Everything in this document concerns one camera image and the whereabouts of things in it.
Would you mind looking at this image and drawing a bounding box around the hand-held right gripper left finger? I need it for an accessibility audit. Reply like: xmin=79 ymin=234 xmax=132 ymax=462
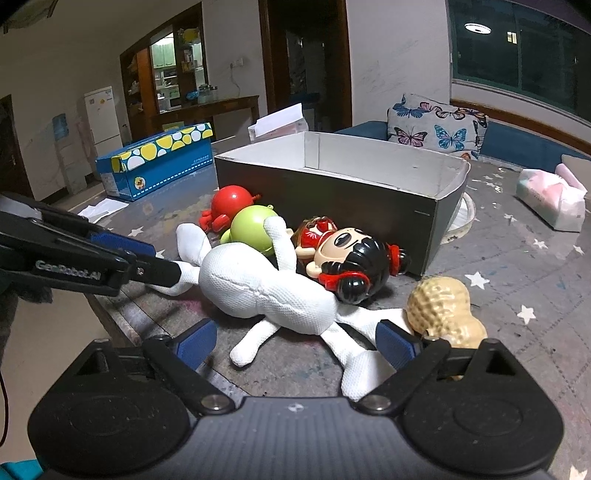
xmin=78 ymin=318 xmax=236 ymax=414

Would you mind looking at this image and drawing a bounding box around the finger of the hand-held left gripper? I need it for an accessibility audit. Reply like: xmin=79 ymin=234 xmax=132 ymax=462
xmin=0 ymin=232 xmax=183 ymax=297
xmin=0 ymin=210 xmax=157 ymax=259

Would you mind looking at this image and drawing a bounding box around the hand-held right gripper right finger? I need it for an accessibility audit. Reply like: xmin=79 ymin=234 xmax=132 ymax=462
xmin=358 ymin=320 xmax=532 ymax=414

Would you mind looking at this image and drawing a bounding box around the beige peanut toy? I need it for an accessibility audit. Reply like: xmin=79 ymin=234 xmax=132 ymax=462
xmin=406 ymin=276 xmax=488 ymax=381

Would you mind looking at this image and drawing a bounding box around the white plush doll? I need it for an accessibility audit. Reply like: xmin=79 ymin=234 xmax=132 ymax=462
xmin=148 ymin=217 xmax=414 ymax=401

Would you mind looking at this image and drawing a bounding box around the red round toy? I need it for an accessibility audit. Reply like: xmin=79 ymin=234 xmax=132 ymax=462
xmin=199 ymin=185 xmax=263 ymax=232

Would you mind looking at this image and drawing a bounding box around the green round toy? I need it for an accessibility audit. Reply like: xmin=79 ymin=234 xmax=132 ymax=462
xmin=221 ymin=204 xmax=288 ymax=257

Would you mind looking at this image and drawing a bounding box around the black-haired doll figure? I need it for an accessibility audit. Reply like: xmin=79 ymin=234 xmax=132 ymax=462
xmin=291 ymin=216 xmax=409 ymax=305

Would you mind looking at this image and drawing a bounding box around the grey cardboard box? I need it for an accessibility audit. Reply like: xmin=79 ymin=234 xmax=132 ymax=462
xmin=215 ymin=130 xmax=472 ymax=278

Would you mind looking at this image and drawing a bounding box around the white paper sheet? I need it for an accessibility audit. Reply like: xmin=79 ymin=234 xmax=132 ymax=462
xmin=78 ymin=198 xmax=126 ymax=220

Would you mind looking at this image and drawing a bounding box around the dark wooden door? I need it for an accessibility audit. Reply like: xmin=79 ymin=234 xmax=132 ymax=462
xmin=0 ymin=95 xmax=35 ymax=199

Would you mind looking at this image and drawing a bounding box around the blue box with yellow dots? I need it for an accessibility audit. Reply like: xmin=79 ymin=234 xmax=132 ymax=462
xmin=95 ymin=122 xmax=215 ymax=202

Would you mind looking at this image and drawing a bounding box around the water dispenser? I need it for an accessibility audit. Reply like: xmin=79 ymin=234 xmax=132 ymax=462
xmin=52 ymin=113 xmax=88 ymax=195

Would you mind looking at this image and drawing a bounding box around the white fridge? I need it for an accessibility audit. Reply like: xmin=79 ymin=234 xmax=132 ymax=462
xmin=84 ymin=85 xmax=122 ymax=148

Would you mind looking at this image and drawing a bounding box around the grey star-print tablecloth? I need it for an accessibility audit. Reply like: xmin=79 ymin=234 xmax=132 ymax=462
xmin=69 ymin=138 xmax=591 ymax=480

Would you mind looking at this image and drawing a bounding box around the wooden side table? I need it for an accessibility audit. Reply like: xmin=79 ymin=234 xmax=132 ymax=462
xmin=150 ymin=95 xmax=260 ymax=139

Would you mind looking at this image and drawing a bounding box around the wooden cabinet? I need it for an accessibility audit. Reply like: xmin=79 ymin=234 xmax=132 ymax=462
xmin=120 ymin=2 xmax=206 ymax=141

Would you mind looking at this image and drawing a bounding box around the pink tissue pack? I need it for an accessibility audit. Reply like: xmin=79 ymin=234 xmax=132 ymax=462
xmin=516 ymin=164 xmax=588 ymax=232

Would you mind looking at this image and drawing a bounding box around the teal cloth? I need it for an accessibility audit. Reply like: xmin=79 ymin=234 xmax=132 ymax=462
xmin=0 ymin=457 xmax=43 ymax=480

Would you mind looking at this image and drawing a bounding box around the butterfly print pillow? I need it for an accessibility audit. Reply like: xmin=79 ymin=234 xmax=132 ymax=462
xmin=387 ymin=93 xmax=489 ymax=161

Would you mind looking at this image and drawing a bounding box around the blue sofa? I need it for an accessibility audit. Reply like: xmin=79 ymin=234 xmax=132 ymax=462
xmin=333 ymin=117 xmax=591 ymax=174

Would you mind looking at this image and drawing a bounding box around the dark window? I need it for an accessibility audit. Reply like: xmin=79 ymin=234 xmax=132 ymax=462
xmin=448 ymin=0 xmax=591 ymax=116

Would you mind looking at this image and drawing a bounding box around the black cable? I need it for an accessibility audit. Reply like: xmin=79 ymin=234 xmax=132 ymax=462
xmin=0 ymin=364 xmax=11 ymax=444

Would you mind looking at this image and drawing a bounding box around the dark wooden door frame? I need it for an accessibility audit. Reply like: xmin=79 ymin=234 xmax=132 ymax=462
xmin=259 ymin=0 xmax=354 ymax=132

